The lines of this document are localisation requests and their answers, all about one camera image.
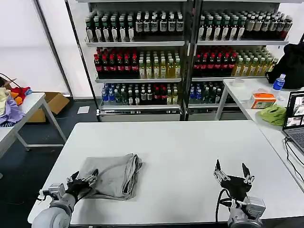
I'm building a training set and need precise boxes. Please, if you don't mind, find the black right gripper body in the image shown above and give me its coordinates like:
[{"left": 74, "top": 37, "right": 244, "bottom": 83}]
[{"left": 219, "top": 175, "right": 252, "bottom": 201}]

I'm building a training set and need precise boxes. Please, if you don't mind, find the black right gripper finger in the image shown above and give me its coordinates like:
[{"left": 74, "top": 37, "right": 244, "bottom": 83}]
[
  {"left": 213, "top": 159, "right": 230, "bottom": 184},
  {"left": 241, "top": 162, "right": 256, "bottom": 185}
]

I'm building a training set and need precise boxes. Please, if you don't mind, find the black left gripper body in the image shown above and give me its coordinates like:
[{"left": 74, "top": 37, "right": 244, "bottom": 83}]
[{"left": 65, "top": 178, "right": 93, "bottom": 200}]

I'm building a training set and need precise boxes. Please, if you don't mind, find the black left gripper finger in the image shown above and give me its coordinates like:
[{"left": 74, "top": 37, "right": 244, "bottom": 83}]
[
  {"left": 83, "top": 169, "right": 99, "bottom": 187},
  {"left": 66, "top": 171, "right": 80, "bottom": 183}
]

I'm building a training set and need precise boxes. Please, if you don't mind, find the grey cloth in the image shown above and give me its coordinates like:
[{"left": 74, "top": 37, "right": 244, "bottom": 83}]
[{"left": 78, "top": 153, "right": 145, "bottom": 201}]

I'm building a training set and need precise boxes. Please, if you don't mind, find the white desk with laptop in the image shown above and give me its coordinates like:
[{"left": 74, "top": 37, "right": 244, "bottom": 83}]
[{"left": 244, "top": 108, "right": 304, "bottom": 193}]

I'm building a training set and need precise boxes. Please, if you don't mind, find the green cloth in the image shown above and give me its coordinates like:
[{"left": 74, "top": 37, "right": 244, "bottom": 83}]
[{"left": 258, "top": 104, "right": 288, "bottom": 127}]

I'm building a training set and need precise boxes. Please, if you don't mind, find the grey laptop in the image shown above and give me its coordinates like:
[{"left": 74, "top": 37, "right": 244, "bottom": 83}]
[{"left": 282, "top": 91, "right": 304, "bottom": 154}]

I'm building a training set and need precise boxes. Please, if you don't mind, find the brown cardboard box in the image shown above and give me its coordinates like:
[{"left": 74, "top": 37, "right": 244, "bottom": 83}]
[{"left": 25, "top": 92, "right": 70, "bottom": 123}]

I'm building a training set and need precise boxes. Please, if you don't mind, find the orange tissue pack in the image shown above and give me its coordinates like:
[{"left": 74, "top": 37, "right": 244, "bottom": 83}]
[{"left": 251, "top": 92, "right": 278, "bottom": 110}]

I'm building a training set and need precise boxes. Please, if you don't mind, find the white table with grey legs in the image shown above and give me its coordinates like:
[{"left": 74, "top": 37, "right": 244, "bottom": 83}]
[{"left": 214, "top": 77, "right": 304, "bottom": 121}]

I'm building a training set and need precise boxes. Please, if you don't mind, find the white side table with clothes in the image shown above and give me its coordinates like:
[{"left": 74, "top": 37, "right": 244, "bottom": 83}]
[{"left": 0, "top": 92, "right": 67, "bottom": 159}]

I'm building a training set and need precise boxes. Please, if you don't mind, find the purple cloth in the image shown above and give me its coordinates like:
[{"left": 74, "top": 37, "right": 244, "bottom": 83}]
[{"left": 0, "top": 94, "right": 26, "bottom": 126}]

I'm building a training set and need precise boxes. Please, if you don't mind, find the clear water bottle blue label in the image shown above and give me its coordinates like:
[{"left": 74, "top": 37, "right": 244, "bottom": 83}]
[{"left": 271, "top": 74, "right": 286, "bottom": 101}]

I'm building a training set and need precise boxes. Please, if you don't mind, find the red cloth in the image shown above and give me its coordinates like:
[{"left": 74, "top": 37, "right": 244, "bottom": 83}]
[{"left": 10, "top": 86, "right": 32, "bottom": 105}]

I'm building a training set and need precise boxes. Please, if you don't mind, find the cream yellow cloth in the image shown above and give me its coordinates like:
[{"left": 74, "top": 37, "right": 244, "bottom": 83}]
[{"left": 0, "top": 86, "right": 12, "bottom": 116}]

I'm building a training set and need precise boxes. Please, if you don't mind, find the black backpack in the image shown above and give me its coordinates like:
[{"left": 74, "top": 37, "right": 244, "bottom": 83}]
[{"left": 264, "top": 43, "right": 304, "bottom": 90}]

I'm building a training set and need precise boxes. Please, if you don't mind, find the shelf unit with drink bottles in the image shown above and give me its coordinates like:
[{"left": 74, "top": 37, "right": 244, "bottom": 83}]
[
  {"left": 187, "top": 0, "right": 294, "bottom": 121},
  {"left": 76, "top": 0, "right": 192, "bottom": 122}
]

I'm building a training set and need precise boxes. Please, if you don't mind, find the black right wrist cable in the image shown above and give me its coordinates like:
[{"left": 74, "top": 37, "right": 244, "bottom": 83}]
[{"left": 215, "top": 188, "right": 233, "bottom": 223}]

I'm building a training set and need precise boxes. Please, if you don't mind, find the black laptop cable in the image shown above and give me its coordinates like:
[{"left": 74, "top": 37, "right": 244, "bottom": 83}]
[{"left": 283, "top": 137, "right": 304, "bottom": 179}]

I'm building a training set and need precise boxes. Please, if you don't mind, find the grey window frame post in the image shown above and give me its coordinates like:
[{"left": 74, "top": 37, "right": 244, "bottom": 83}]
[{"left": 32, "top": 0, "right": 72, "bottom": 97}]

